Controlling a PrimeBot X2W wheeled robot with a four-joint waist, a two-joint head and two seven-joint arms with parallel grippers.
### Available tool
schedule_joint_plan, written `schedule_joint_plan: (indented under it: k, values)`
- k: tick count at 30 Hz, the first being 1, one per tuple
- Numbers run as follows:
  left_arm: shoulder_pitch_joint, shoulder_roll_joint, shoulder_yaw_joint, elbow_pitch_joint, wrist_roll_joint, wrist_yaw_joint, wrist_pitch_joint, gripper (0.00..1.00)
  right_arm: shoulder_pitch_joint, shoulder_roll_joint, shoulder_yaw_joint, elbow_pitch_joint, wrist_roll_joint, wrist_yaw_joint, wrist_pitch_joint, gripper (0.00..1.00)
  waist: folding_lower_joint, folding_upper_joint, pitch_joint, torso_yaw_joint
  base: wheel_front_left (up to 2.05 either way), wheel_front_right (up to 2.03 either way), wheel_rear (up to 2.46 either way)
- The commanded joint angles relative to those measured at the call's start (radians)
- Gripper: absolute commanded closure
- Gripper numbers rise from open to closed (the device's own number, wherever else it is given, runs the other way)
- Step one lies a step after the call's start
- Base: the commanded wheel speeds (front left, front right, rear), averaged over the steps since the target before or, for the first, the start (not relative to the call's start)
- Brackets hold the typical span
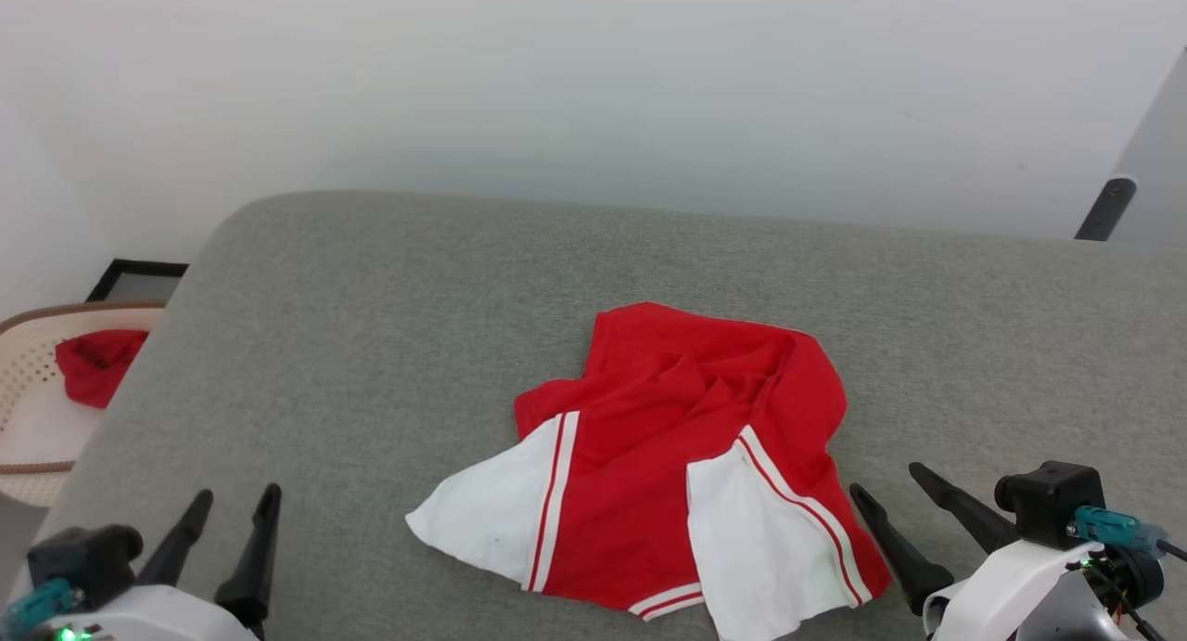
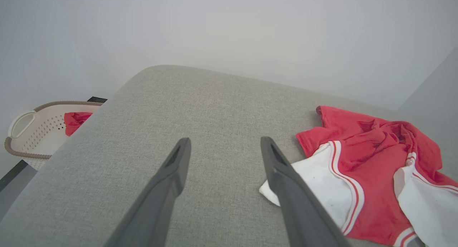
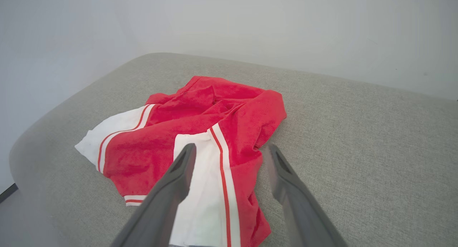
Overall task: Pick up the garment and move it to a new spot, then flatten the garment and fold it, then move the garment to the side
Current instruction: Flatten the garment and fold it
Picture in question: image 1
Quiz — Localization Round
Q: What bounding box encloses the dark door edge strip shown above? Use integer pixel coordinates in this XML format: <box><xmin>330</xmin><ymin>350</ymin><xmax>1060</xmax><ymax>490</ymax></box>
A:
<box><xmin>1075</xmin><ymin>175</ymin><xmax>1139</xmax><ymax>242</ymax></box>

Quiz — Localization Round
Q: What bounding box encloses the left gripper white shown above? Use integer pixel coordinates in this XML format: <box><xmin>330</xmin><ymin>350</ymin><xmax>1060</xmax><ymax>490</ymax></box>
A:
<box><xmin>19</xmin><ymin>483</ymin><xmax>282</xmax><ymax>641</ymax></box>

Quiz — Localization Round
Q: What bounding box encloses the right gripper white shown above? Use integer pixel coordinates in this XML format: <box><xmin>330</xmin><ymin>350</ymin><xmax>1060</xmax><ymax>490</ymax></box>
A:
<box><xmin>849</xmin><ymin>462</ymin><xmax>1104</xmax><ymax>641</ymax></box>

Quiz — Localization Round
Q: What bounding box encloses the camera teal-plug cable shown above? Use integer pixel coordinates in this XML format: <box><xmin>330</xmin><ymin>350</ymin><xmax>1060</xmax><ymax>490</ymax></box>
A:
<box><xmin>0</xmin><ymin>578</ymin><xmax>75</xmax><ymax>638</ymax></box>
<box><xmin>1066</xmin><ymin>506</ymin><xmax>1187</xmax><ymax>563</ymax></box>

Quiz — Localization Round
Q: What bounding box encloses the right camera teal-plug cable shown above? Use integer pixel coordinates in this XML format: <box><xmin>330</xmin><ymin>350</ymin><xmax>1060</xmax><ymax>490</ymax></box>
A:
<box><xmin>1066</xmin><ymin>506</ymin><xmax>1187</xmax><ymax>563</ymax></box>

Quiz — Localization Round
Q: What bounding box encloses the black rectangular frame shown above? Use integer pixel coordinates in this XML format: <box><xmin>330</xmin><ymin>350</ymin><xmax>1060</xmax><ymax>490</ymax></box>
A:
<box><xmin>85</xmin><ymin>259</ymin><xmax>189</xmax><ymax>304</ymax></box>

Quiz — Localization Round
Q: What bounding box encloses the red and white jersey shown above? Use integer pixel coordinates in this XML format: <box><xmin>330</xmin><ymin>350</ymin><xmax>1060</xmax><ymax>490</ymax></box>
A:
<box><xmin>405</xmin><ymin>301</ymin><xmax>893</xmax><ymax>641</ymax></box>

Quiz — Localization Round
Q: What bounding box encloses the cream laundry basket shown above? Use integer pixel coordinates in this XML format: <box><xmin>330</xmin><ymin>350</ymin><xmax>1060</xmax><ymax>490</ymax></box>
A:
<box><xmin>0</xmin><ymin>301</ymin><xmax>168</xmax><ymax>507</ymax></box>

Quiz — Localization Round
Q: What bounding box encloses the red cloth in basket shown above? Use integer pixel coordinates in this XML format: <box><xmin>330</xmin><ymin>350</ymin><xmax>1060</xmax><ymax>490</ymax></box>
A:
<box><xmin>54</xmin><ymin>329</ymin><xmax>149</xmax><ymax>410</ymax></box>

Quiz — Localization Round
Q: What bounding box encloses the left camera teal-plug cable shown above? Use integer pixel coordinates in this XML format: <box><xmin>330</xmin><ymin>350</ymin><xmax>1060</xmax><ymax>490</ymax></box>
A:
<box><xmin>0</xmin><ymin>578</ymin><xmax>75</xmax><ymax>638</ymax></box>

